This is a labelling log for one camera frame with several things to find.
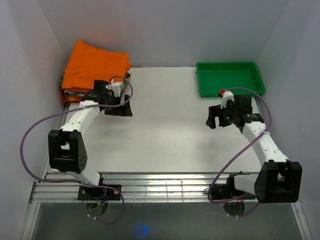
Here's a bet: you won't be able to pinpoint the green plastic tray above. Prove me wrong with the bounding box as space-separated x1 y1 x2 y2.
195 61 266 98

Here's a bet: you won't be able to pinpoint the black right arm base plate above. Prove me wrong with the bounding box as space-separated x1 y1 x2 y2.
210 183 256 200

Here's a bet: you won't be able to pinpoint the camouflage folded trousers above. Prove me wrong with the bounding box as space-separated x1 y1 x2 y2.
58 71 132 87

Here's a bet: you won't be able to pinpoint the stack of folded trousers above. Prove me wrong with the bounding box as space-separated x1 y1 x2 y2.
60 89 85 106

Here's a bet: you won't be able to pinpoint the orange trousers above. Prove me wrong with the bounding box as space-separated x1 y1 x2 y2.
61 40 131 93

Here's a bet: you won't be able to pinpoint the aluminium table frame rail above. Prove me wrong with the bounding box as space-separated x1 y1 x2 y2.
29 171 216 203

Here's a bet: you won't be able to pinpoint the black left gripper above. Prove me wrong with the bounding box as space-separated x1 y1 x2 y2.
102 94 132 117

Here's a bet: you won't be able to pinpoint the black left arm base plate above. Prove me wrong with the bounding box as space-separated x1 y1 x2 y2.
77 185 121 201

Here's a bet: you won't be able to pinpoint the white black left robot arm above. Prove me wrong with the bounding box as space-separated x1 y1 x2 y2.
48 78 133 200

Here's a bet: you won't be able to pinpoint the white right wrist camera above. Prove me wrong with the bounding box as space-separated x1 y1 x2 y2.
218 89 234 109

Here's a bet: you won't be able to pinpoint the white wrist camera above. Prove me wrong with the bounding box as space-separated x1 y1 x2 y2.
108 79 125 98
218 89 234 109

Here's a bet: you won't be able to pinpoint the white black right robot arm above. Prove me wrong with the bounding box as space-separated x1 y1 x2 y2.
206 91 303 204

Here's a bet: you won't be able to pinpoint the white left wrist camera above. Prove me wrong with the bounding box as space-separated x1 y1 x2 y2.
108 79 125 98

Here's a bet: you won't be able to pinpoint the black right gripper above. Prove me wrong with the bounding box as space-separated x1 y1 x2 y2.
205 101 239 129

